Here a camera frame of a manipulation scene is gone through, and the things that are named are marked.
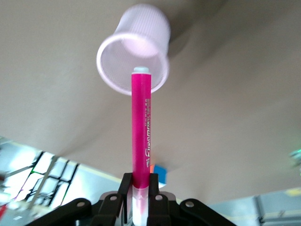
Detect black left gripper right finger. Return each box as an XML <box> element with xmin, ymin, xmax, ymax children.
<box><xmin>148</xmin><ymin>172</ymin><xmax>182</xmax><ymax>226</ymax></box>

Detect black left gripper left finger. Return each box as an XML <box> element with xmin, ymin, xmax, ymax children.
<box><xmin>98</xmin><ymin>172</ymin><xmax>133</xmax><ymax>226</ymax></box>

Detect pink marker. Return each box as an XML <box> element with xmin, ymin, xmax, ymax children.
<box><xmin>130</xmin><ymin>66</ymin><xmax>152</xmax><ymax>226</ymax></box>

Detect blue orange block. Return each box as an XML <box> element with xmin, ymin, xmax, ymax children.
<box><xmin>150</xmin><ymin>164</ymin><xmax>168</xmax><ymax>186</ymax></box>

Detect pink plastic cup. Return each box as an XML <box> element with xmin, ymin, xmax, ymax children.
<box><xmin>96</xmin><ymin>3</ymin><xmax>172</xmax><ymax>96</ymax></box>

